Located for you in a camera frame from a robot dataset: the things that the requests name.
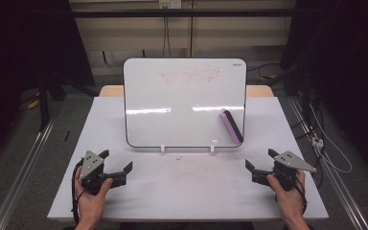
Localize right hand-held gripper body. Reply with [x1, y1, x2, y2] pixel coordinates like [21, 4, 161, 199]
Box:
[271, 149, 318, 193]

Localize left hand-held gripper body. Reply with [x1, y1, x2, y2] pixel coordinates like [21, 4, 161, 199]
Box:
[79, 149, 116, 196]

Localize purple and black whiteboard eraser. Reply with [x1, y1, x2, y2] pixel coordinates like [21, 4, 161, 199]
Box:
[218, 108, 244, 145]

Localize white whiteboard with black rim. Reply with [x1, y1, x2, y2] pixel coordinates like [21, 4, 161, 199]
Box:
[123, 57, 248, 149]

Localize person's right hand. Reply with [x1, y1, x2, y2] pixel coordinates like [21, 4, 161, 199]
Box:
[266, 169, 309, 222]

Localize person's left hand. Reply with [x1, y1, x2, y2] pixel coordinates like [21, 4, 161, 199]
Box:
[74, 165, 114, 224]

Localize light wooden table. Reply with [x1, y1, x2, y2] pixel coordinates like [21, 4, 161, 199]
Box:
[98, 84, 275, 98]

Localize black metal stand leg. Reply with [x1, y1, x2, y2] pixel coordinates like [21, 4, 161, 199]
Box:
[37, 71, 51, 132]

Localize black curtain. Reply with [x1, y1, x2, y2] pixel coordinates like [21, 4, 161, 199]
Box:
[279, 0, 368, 185]
[0, 0, 96, 167]

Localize thin yellow vertical pipe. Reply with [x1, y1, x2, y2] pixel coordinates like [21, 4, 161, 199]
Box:
[189, 0, 195, 58]

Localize black horizontal metal bar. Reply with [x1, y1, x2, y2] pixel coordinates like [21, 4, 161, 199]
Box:
[71, 8, 297, 19]

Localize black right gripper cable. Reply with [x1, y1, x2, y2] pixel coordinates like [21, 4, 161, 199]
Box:
[295, 177, 309, 216]

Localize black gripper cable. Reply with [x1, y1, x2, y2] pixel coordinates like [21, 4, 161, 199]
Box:
[295, 177, 309, 216]
[71, 158, 87, 226]

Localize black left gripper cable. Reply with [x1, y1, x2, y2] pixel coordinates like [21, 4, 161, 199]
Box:
[71, 158, 87, 226]

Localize grey metal floor rail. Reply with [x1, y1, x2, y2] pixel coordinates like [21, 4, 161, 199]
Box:
[287, 95, 368, 230]
[0, 117, 59, 230]

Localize bundle of black floor cables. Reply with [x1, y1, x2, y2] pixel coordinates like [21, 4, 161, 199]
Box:
[291, 95, 325, 142]

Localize white floor cable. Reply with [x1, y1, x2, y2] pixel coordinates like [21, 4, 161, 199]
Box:
[309, 102, 354, 174]

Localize black hanging cables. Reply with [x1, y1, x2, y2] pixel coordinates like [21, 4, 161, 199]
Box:
[162, 15, 173, 58]

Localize white wall socket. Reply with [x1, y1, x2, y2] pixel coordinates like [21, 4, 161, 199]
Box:
[158, 0, 183, 10]

